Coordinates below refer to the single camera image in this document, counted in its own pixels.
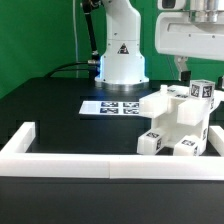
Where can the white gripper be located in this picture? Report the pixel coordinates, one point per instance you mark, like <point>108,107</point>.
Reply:
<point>191,28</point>

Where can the white tagged cube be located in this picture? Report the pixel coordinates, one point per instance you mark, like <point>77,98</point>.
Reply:
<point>201,89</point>

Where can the white chair back part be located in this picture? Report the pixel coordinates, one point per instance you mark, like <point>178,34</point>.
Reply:
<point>175,99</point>

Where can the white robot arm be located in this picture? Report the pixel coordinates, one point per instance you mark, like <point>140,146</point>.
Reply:
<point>122,66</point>

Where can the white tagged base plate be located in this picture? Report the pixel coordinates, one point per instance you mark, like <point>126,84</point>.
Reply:
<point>109,108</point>

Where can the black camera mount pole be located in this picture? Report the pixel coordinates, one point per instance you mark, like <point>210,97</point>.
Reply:
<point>88,6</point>

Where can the white U-shaped fence frame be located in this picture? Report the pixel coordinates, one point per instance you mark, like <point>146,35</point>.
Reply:
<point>16,161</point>

